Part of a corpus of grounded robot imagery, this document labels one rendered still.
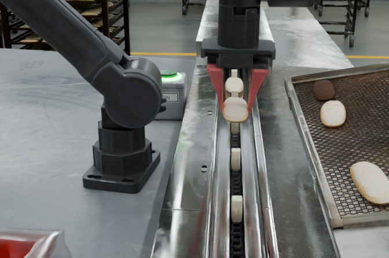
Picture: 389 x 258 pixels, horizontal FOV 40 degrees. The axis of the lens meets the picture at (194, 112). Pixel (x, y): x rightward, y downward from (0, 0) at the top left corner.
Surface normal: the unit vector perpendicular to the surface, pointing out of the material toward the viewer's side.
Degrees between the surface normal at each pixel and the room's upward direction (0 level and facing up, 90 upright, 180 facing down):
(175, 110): 90
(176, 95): 90
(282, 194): 0
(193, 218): 0
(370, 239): 10
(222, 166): 0
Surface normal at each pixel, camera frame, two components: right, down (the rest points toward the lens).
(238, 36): -0.02, 0.35
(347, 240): -0.18, -0.93
